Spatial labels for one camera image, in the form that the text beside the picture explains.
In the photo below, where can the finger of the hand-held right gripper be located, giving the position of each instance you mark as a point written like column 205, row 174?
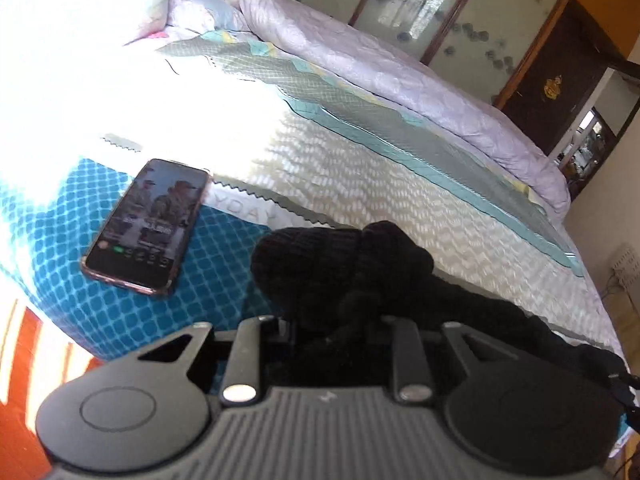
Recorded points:
column 624, row 395

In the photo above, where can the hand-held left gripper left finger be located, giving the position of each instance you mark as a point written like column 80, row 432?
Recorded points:
column 248, row 347

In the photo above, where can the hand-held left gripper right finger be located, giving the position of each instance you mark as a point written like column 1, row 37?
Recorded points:
column 411, row 350

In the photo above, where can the black pants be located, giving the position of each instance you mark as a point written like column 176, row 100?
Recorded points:
column 350, row 285

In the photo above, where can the white perforated basket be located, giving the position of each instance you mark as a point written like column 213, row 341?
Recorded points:
column 627, row 262

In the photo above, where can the smartphone with dark case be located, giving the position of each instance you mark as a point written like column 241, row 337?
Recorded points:
column 146, row 225

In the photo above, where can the patterned teal and white bedspread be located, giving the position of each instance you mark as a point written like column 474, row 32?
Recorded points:
column 350, row 170

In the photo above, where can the cluttered shelf beyond doorway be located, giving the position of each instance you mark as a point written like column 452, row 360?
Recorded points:
column 587, row 145

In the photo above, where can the lilac quilted duvet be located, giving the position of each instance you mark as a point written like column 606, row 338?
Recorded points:
column 400, row 75

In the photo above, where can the gold door ornament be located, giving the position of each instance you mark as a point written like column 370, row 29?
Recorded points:
column 552, row 87

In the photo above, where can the dark wooden door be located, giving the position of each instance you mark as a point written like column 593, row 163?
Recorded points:
column 555, row 75

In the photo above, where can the light blue pillow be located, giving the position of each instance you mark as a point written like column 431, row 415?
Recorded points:
column 205, row 10

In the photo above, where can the wooden wardrobe with glass doors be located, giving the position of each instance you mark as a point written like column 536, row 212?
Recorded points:
column 435, row 5

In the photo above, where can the floral patterned pillow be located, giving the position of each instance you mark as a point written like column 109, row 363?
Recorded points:
column 142, row 0

